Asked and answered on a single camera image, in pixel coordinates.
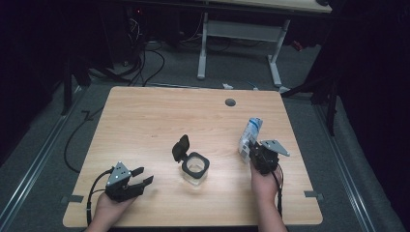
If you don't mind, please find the white-framed desk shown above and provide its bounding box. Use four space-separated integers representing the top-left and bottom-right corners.
196 0 333 89

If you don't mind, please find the black metal stand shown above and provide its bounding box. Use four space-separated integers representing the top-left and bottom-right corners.
281 73 341 136
61 56 93 116

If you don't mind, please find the blue and white milk carton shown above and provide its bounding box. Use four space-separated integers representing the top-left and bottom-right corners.
237 117 264 164

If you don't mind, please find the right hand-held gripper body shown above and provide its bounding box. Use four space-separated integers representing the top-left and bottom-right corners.
249 139 290 176

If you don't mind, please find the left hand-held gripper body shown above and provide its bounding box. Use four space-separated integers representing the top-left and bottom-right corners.
104 161 145 203

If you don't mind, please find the long thin black floor cable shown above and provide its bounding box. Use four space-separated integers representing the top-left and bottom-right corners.
63 105 105 174

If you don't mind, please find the metal floor rail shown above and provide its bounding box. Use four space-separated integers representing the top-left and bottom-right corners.
0 85 88 232
313 104 376 232

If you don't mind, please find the clear jar with black lid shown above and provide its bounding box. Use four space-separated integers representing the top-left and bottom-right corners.
171 134 211 188

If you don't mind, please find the dark computer case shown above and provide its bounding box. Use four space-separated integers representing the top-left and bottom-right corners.
105 3 146 66

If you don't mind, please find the black floor cable bundle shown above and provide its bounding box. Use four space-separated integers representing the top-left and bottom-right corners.
91 47 145 86

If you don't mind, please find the looped black floor cable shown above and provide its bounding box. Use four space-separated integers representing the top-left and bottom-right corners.
141 47 166 87

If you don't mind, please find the white cable tangle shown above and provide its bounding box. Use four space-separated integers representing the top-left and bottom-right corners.
129 17 143 43

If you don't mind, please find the left hand-held gripper black cable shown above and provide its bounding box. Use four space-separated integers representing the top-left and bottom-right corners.
85 166 115 226

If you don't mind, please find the person's left hand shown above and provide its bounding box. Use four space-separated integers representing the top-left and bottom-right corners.
94 192 136 227

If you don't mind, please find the person's right hand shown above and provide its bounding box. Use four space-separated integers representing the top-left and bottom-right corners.
249 159 283 207

